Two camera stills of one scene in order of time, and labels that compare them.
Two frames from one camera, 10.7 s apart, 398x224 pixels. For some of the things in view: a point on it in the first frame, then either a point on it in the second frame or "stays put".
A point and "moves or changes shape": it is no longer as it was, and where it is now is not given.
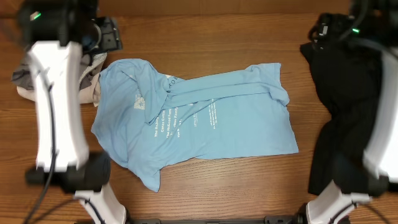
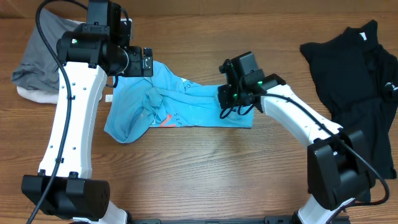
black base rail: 268,219 stays put
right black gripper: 337,25 to 224,98
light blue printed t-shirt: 147,119 moves or changes shape
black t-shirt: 348,75 stays put
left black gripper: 112,41 to 137,68
